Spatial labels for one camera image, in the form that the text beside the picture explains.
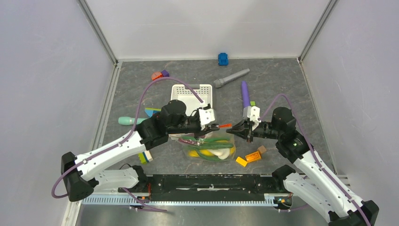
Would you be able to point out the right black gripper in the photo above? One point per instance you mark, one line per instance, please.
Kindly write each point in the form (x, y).
(243, 129)

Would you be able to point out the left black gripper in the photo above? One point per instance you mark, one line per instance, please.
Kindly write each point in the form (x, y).
(203, 129)

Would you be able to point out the green chili pepper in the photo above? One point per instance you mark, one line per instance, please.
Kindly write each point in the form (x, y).
(199, 141)

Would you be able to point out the dark green cucumber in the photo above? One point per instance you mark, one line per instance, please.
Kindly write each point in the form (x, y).
(216, 145)

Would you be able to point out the clear zip top bag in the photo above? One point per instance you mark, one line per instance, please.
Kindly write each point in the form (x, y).
(220, 133)

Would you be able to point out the yellow banana bunch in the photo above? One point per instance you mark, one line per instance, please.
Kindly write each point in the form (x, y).
(193, 153)

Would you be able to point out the white garlic bulb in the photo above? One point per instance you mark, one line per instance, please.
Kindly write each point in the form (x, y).
(221, 154)

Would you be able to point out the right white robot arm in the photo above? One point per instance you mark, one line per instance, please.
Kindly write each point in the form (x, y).
(326, 193)

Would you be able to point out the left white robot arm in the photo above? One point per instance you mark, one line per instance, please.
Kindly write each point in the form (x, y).
(85, 173)

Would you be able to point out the brown wooden cube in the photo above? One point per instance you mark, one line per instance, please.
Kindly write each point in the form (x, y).
(262, 149)

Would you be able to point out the purple toy microphone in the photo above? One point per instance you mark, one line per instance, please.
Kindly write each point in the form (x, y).
(245, 94)

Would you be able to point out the orange transparent brick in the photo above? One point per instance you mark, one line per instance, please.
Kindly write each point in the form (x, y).
(255, 156)

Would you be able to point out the white perforated plastic basket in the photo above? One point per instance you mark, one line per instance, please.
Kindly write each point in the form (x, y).
(182, 93)

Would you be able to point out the yellow flat brick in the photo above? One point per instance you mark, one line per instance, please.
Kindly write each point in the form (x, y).
(242, 162)

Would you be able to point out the grey toy microphone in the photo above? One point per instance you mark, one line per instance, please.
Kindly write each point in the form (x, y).
(218, 83)

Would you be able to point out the colourful block stack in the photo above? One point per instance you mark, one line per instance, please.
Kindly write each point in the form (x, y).
(151, 111)

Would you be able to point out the purple small block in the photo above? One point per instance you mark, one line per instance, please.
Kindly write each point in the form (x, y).
(165, 73)

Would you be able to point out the blue toy car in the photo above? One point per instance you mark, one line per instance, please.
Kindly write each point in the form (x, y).
(223, 59)

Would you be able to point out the green blue white block stack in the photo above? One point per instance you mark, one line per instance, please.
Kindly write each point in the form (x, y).
(145, 157)

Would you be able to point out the mint green toy microphone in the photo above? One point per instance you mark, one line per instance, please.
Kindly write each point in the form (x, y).
(126, 121)

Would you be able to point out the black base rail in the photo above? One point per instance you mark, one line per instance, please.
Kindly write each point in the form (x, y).
(208, 188)

